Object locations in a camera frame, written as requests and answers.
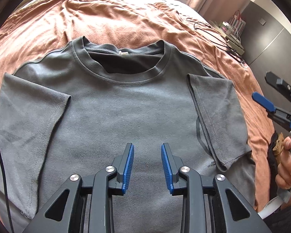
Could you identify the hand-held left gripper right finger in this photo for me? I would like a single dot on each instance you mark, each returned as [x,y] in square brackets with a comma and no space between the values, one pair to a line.
[167,167]

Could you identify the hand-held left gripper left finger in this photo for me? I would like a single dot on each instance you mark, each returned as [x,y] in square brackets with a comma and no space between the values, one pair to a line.
[127,167]

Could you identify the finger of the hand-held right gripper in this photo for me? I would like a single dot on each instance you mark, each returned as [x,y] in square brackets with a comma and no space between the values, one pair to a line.
[272,79]
[262,100]

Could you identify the grey t-shirt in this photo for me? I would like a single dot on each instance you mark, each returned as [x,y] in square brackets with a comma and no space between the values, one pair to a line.
[111,114]

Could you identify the person's right hand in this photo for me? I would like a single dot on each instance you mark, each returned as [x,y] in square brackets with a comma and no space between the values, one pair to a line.
[287,170]

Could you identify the grey wardrobe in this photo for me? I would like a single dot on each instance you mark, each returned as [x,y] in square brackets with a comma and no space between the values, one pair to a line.
[269,34]

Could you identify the white power strip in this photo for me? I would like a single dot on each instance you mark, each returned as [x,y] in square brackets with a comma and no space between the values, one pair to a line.
[235,45]

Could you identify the striped paper bag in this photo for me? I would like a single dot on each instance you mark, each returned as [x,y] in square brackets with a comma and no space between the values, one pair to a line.
[237,21]

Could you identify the white nightstand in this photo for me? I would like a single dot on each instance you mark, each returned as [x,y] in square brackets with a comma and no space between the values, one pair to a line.
[223,30]

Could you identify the brown blanket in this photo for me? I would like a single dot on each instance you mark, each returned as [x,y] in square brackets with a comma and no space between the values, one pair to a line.
[135,17]

